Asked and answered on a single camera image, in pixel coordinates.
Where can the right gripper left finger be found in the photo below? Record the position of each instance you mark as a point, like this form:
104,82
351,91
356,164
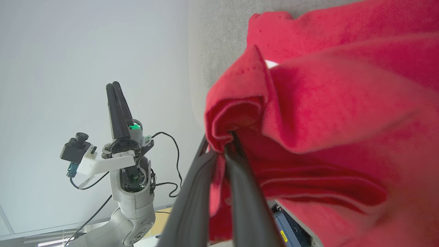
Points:
192,206

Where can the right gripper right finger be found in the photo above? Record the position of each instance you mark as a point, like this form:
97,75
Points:
252,209

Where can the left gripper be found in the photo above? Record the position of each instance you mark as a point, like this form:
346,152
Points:
128,147

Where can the red and white jersey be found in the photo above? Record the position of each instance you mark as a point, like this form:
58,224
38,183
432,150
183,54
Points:
325,103

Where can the light wooden board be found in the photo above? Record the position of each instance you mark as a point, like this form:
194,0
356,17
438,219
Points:
161,221

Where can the blue box yellow label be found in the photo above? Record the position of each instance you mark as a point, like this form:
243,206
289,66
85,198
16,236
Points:
291,228

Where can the black wrist camera white mount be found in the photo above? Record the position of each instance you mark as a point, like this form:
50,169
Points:
85,156

